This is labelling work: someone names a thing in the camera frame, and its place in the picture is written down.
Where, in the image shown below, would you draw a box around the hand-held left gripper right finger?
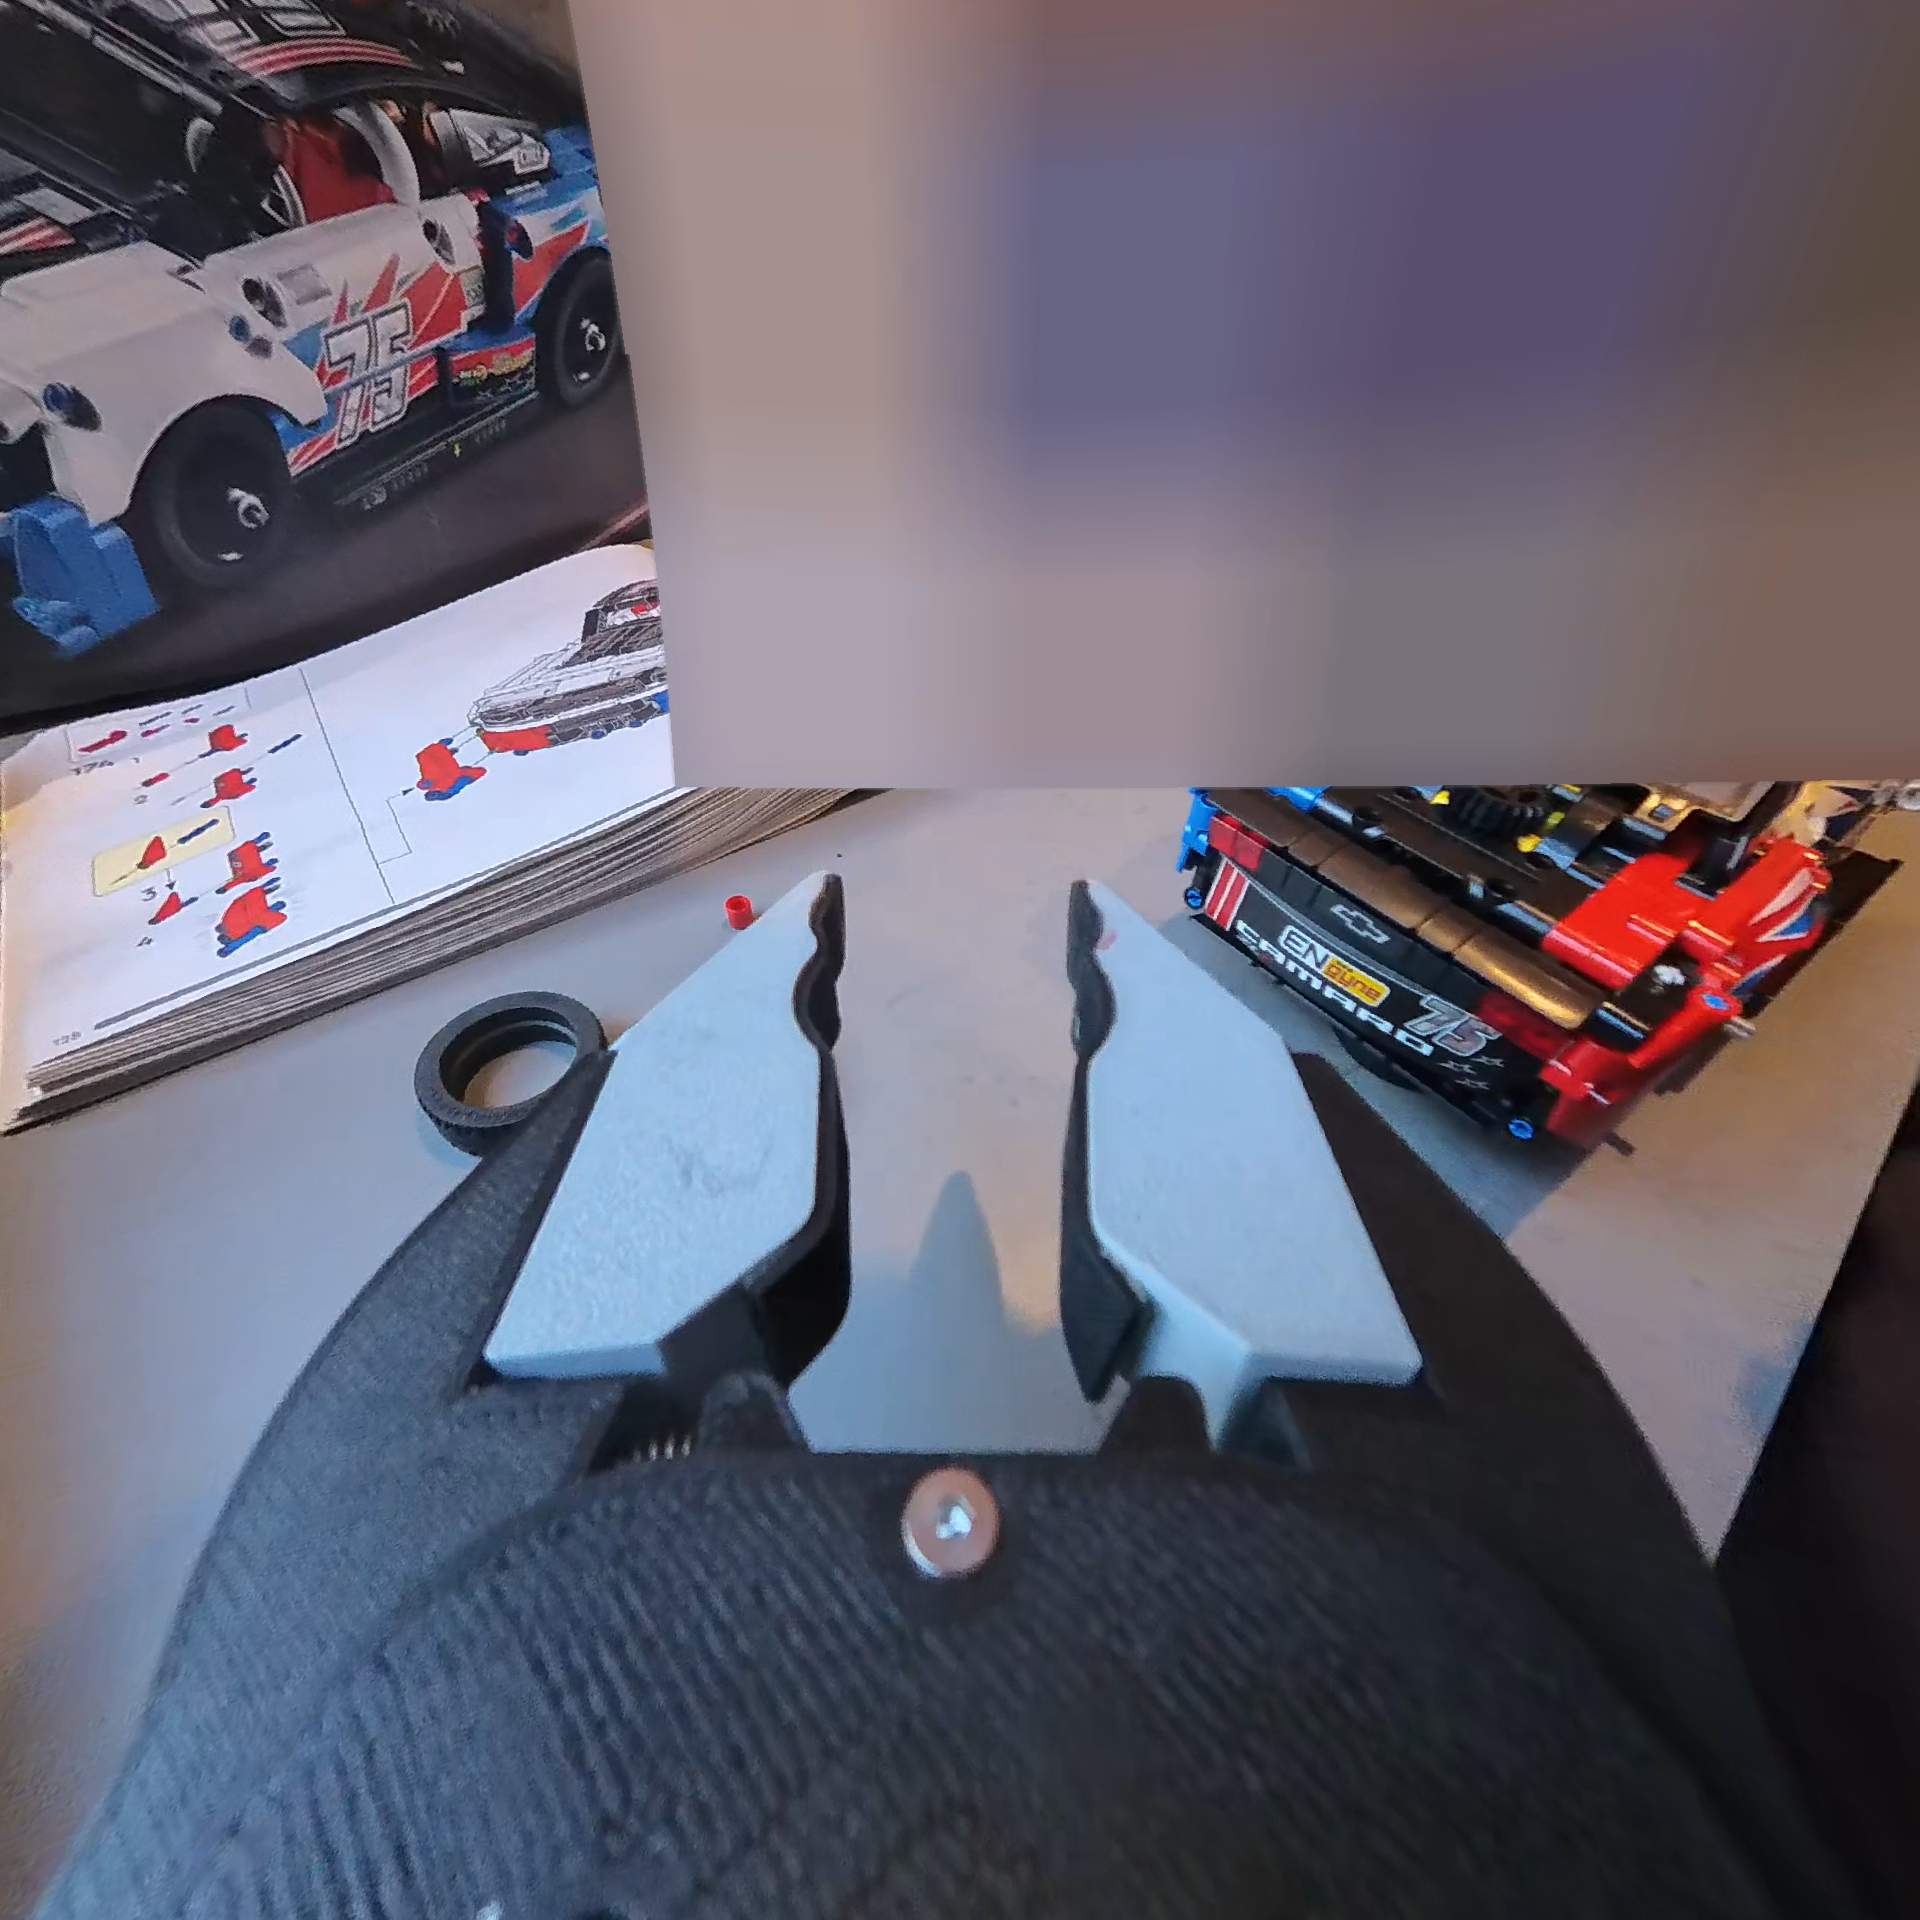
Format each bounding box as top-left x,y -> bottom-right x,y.
1057,878 -> 1428,1454

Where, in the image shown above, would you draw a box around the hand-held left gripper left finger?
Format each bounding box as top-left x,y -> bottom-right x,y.
479,872 -> 851,1384

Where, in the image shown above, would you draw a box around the toy race car model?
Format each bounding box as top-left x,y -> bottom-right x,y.
1174,779 -> 1885,1155

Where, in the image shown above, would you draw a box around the grey desk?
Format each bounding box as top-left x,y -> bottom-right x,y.
0,785 -> 1920,1696

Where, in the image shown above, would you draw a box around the black rubber tyre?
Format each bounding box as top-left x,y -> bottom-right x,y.
415,990 -> 614,1160

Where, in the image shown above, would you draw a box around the open instruction booklet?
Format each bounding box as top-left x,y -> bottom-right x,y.
0,539 -> 850,1131

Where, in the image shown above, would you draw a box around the toy car box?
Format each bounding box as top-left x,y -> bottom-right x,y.
0,0 -> 657,724

